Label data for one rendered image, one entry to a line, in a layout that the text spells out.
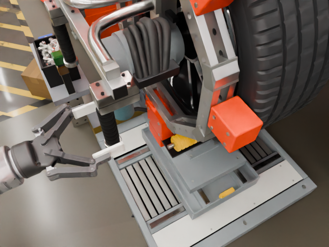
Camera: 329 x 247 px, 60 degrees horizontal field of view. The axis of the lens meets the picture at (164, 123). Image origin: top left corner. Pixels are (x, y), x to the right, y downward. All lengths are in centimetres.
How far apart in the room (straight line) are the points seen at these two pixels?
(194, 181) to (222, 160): 17
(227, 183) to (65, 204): 79
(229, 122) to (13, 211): 124
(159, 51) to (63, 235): 111
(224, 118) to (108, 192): 99
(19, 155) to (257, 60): 50
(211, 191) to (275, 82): 80
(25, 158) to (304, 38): 60
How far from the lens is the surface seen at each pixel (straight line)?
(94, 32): 61
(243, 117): 62
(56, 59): 115
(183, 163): 129
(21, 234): 156
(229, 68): 59
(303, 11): 64
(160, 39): 55
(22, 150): 64
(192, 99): 96
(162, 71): 55
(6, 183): 65
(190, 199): 131
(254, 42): 58
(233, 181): 137
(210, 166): 130
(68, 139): 171
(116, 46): 73
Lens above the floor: 136
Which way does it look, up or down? 54 degrees down
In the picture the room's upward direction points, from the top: straight up
